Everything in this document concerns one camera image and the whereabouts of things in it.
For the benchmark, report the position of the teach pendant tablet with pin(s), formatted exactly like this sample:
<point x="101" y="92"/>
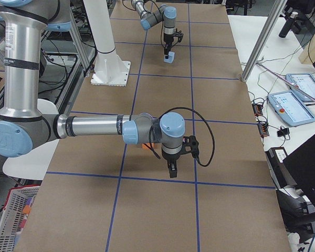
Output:
<point x="305" y="82"/>
<point x="290" y="109"/>

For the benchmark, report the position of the orange foam block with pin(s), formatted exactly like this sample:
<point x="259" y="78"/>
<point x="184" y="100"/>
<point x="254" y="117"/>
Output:
<point x="147" y="146"/>

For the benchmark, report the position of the far teach pendant tablet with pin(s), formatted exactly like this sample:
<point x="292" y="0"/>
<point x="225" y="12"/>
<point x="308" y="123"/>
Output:
<point x="305" y="82"/>

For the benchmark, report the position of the white perforated plastic basket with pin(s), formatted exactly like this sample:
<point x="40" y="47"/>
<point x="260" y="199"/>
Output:
<point x="14" y="215"/>

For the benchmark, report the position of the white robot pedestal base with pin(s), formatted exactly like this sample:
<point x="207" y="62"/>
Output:
<point x="109" y="69"/>

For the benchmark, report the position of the black camera bracket far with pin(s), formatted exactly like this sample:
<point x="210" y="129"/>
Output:
<point x="178" y="35"/>

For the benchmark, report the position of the black monitor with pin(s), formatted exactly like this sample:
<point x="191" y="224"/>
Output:
<point x="301" y="166"/>

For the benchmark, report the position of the grey aluminium frame post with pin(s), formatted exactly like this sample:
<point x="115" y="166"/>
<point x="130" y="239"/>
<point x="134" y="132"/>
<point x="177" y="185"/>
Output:
<point x="264" y="34"/>

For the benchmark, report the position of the light blue foam block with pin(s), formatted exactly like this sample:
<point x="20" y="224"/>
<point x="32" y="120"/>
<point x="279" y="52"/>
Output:
<point x="169" y="58"/>

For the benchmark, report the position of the black camera bracket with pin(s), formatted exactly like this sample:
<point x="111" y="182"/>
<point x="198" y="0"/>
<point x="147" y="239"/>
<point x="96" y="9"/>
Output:
<point x="190" y="145"/>
<point x="178" y="35"/>

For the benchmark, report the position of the black camera bracket near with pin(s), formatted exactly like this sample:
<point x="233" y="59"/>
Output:
<point x="190" y="145"/>

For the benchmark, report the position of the near teach pendant tablet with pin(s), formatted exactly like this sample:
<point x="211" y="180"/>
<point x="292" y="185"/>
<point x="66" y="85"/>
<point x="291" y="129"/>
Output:
<point x="290" y="109"/>

